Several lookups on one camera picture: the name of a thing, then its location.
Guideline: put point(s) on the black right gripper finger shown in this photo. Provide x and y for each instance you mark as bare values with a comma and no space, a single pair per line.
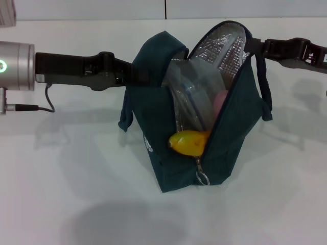
256,44
259,53

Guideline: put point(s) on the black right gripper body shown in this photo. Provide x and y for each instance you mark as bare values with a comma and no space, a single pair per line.
296,53

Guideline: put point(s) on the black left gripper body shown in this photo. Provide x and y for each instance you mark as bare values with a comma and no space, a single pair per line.
76,69

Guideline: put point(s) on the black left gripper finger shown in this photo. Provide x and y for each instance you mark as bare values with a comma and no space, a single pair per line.
138,70
143,79

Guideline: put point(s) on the clear food container blue seal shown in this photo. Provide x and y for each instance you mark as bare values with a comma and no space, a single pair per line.
196,97

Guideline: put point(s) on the pink peach toy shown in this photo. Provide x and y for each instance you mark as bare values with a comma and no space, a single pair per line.
220,104

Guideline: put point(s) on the yellow banana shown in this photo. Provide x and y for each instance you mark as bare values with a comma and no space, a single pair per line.
189,143

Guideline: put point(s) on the dark teal insulated lunch bag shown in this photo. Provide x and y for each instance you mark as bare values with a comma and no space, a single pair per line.
230,132

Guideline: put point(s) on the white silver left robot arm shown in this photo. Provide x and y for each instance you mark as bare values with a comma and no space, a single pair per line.
18,66

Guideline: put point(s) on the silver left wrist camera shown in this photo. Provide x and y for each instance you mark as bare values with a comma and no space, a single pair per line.
6,12

